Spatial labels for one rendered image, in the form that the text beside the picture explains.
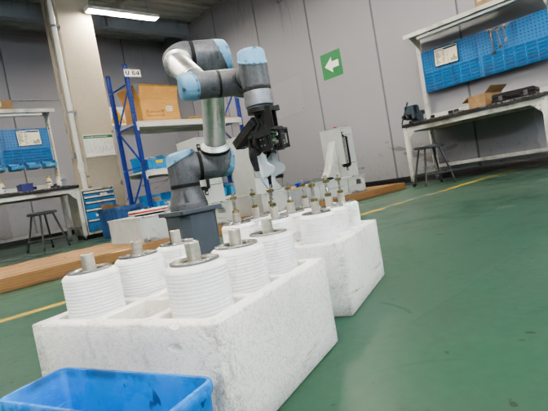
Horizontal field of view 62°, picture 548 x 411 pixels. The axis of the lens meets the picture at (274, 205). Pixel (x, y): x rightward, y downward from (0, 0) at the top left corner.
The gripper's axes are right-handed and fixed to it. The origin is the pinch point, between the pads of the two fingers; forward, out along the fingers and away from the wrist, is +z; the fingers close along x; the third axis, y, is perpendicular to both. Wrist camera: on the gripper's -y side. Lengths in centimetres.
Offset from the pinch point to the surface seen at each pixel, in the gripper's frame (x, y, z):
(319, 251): -3.3, 16.1, 18.3
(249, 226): -3.9, -5.9, 10.6
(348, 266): 1.3, 20.7, 23.1
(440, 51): 499, -133, -125
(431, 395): -30, 53, 35
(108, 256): 49, -194, 29
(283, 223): -2.0, 5.0, 11.0
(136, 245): -42.9, 2.4, 7.4
